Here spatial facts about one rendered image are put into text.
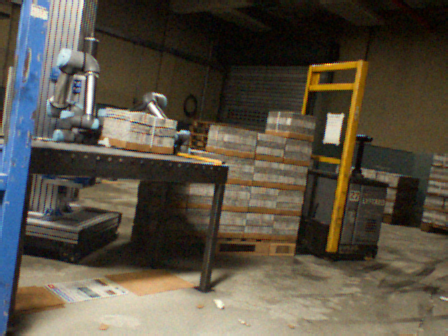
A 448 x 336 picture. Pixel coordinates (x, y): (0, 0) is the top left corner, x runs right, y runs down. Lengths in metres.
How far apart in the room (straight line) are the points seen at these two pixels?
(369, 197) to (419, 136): 5.46
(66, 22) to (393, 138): 7.80
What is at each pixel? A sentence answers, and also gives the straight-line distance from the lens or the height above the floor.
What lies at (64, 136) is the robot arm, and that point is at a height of 0.83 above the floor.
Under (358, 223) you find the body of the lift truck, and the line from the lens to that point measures 4.67.
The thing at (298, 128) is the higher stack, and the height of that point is 1.16.
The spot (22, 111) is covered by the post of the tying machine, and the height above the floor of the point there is 0.94.
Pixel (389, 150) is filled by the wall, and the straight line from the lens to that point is 10.25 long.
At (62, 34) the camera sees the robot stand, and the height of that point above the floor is 1.51.
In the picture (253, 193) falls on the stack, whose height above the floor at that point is 0.54.
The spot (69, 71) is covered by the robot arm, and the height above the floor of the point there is 1.22.
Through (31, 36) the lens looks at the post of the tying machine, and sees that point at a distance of 1.95.
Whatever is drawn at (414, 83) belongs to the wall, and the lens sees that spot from 10.29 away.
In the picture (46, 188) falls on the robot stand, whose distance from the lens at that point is 3.64.
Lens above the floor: 0.96
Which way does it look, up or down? 3 degrees down
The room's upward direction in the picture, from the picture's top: 9 degrees clockwise
